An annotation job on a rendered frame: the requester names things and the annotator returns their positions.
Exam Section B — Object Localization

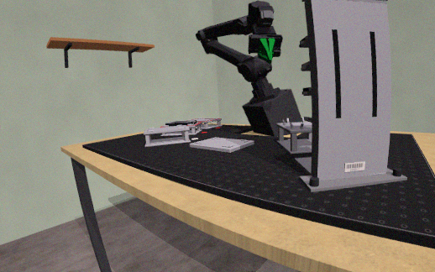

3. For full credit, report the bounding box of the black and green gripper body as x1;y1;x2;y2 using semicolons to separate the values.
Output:
249;34;283;57

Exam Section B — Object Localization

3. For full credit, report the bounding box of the black cylinder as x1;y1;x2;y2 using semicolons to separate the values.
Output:
392;168;402;176
309;177;319;187

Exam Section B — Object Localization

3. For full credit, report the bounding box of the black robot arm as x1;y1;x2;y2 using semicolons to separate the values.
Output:
196;1;280;105

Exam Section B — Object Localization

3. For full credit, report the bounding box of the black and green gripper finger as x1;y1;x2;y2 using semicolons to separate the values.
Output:
258;39;270;64
268;39;275;63

